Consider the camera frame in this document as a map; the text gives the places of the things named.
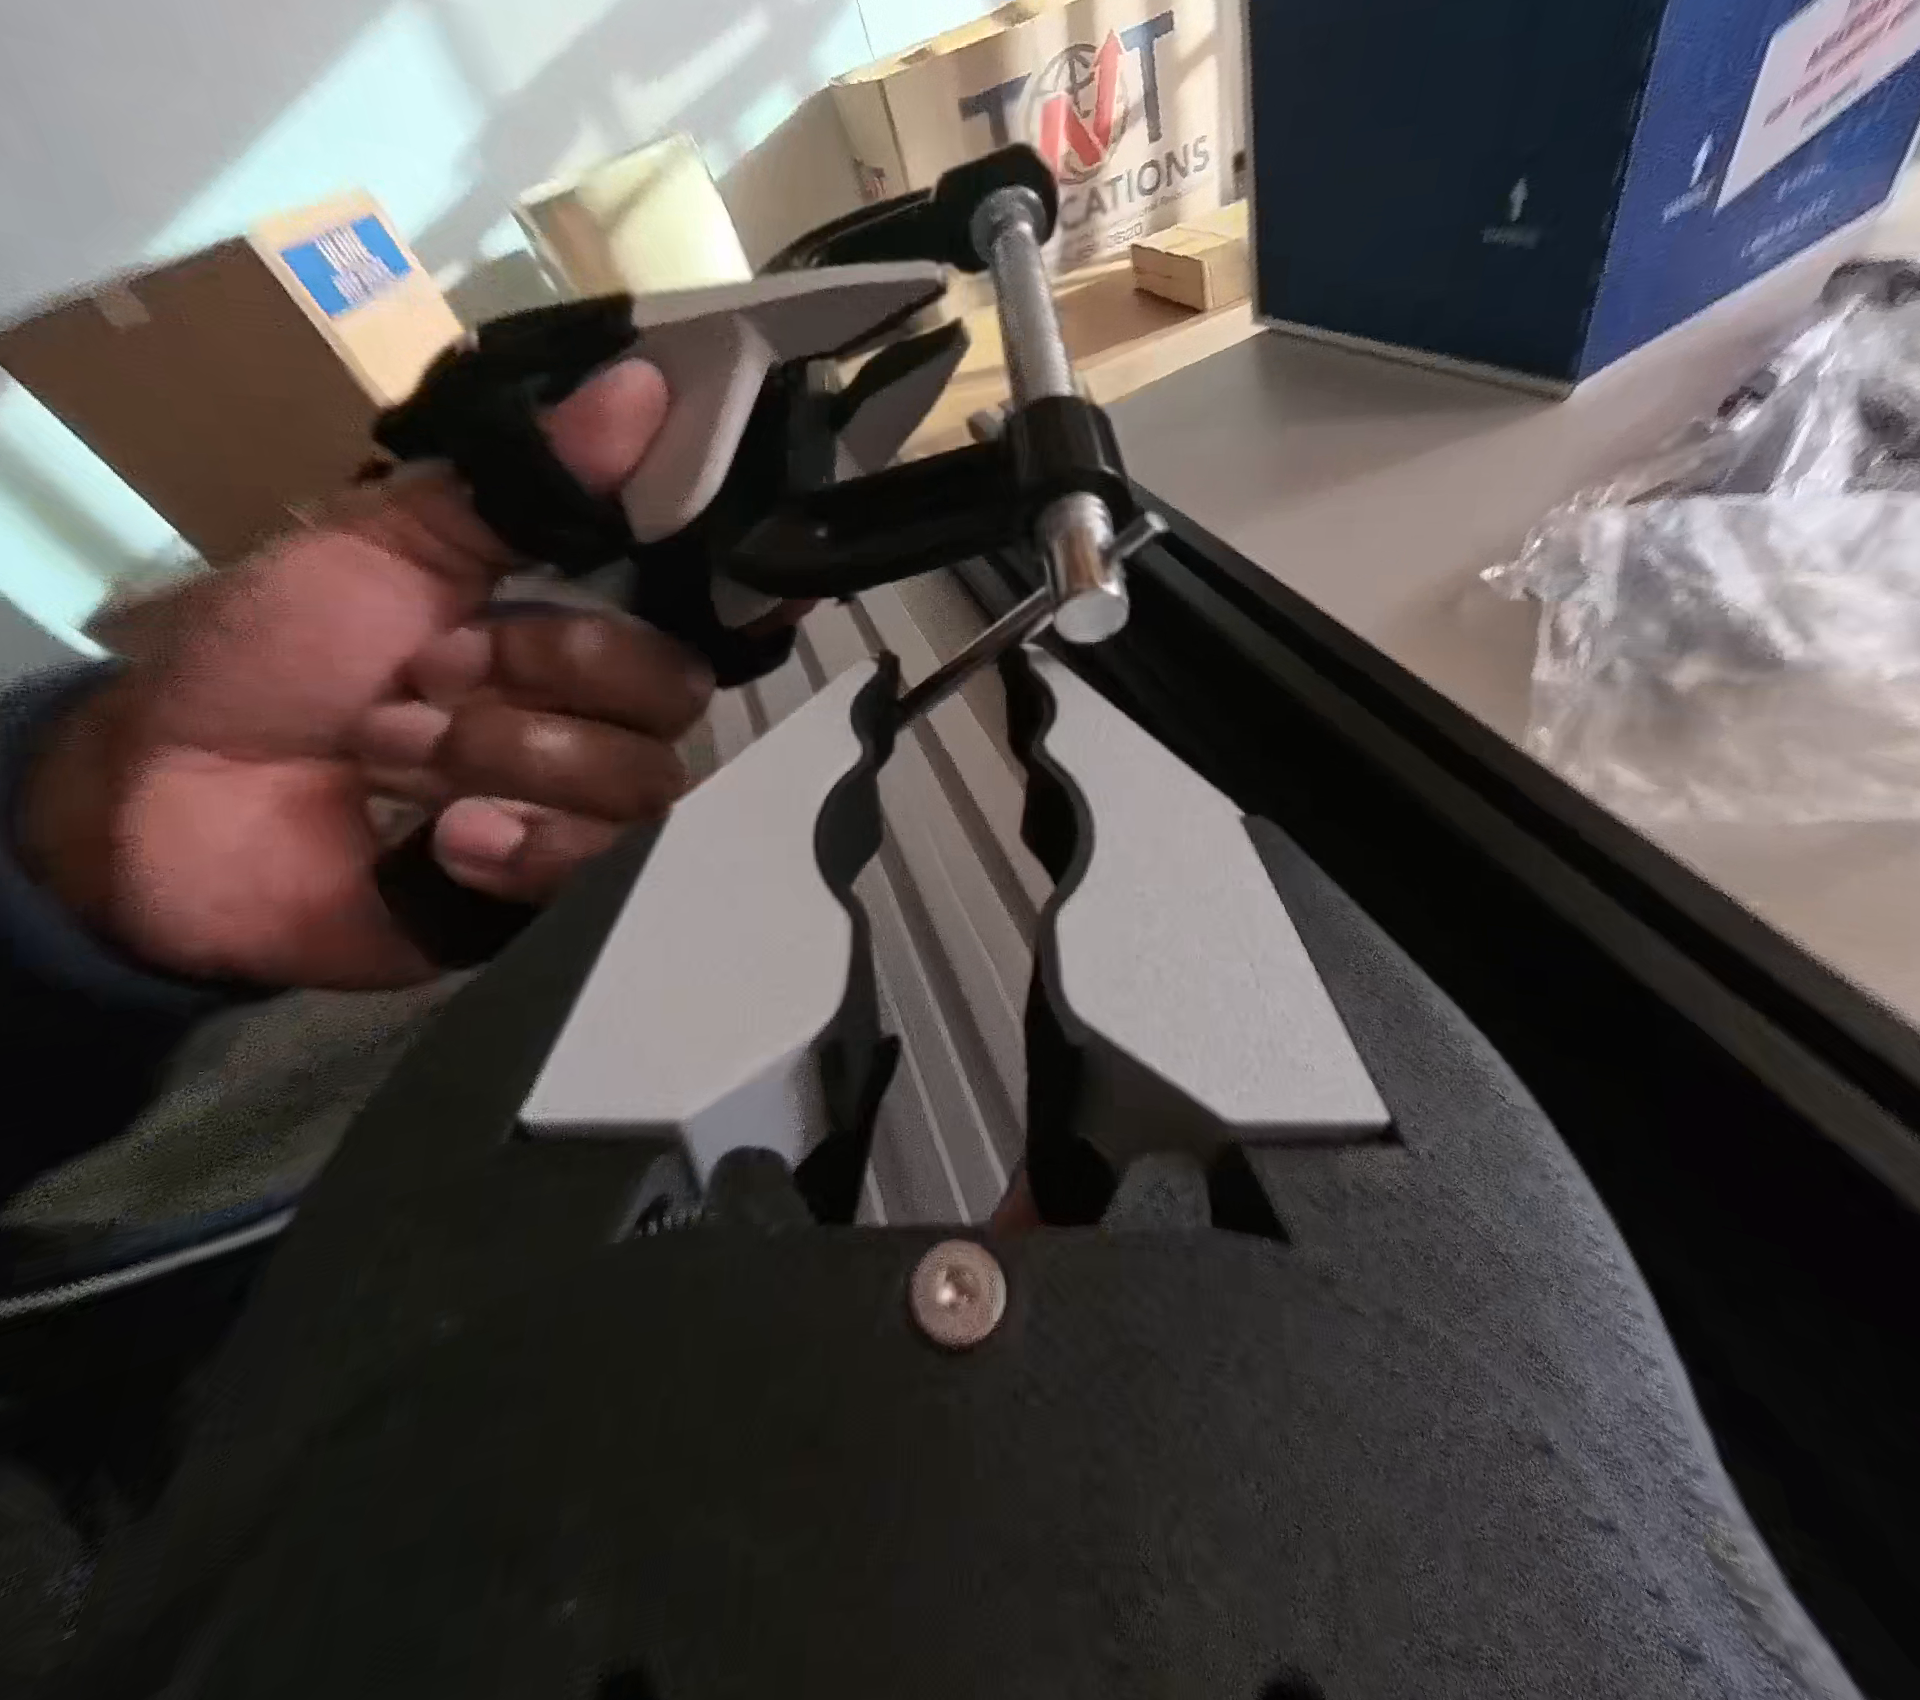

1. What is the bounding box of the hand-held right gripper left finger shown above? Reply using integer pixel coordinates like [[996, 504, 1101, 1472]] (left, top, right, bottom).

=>
[[515, 655, 906, 1226]]

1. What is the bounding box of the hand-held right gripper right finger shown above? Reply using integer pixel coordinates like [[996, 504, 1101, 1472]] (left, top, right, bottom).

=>
[[1008, 646, 1398, 1226]]

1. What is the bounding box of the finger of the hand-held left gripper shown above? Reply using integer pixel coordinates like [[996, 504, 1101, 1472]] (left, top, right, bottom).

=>
[[617, 260, 954, 547], [843, 320, 978, 463]]

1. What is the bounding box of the black C-clamp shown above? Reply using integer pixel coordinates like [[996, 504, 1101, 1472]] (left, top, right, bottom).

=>
[[720, 140, 1171, 722]]

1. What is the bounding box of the pile of bagged black clamps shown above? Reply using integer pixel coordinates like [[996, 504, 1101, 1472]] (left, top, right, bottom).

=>
[[1475, 260, 1920, 824]]

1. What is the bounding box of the grey desk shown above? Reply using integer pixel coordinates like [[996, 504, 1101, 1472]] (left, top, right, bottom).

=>
[[959, 260, 1920, 1282]]

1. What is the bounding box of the cream plastic wrap roll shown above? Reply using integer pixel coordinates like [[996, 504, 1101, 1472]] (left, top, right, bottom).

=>
[[509, 131, 752, 299]]

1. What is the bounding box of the grey aluminium extrusion beam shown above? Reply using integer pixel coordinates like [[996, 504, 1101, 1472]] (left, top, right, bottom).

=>
[[674, 560, 1082, 1230]]

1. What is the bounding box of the cardboard box with blue label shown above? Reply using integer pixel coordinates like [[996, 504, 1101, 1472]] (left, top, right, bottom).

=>
[[0, 188, 467, 562]]

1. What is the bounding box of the small cardboard box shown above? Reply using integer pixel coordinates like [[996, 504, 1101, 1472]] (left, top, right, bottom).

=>
[[1132, 199, 1254, 313]]

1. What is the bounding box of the printed cardboard moving box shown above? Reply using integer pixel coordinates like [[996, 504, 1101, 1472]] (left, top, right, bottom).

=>
[[831, 0, 1254, 277]]

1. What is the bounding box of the dark blue cardboard box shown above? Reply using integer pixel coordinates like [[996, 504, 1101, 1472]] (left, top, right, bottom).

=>
[[1236, 0, 1920, 397]]

